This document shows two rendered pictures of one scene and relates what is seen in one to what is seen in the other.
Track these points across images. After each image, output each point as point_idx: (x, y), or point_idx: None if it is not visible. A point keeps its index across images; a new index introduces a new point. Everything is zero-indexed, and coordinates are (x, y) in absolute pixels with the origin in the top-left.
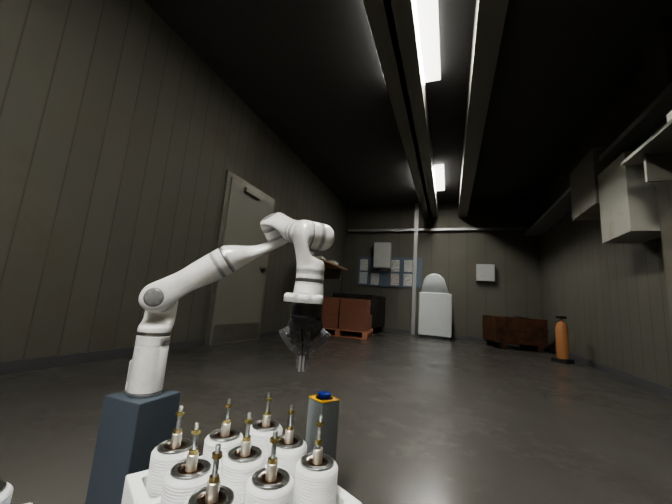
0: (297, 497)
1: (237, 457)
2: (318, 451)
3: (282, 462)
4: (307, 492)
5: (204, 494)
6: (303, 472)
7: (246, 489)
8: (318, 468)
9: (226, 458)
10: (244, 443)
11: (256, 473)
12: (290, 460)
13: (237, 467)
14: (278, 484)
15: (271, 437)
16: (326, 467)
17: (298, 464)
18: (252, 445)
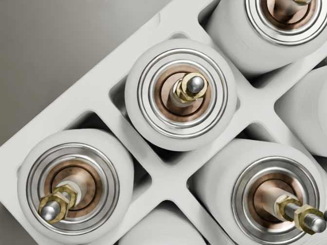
0: (120, 146)
1: (288, 172)
2: (66, 179)
3: (172, 230)
4: (96, 131)
5: (308, 14)
6: (107, 143)
7: (229, 66)
8: (67, 150)
9: (314, 173)
10: (287, 192)
11: (221, 105)
12: (152, 233)
13: (275, 145)
14: (159, 66)
15: (205, 84)
16: (46, 156)
17: (123, 173)
18: (267, 244)
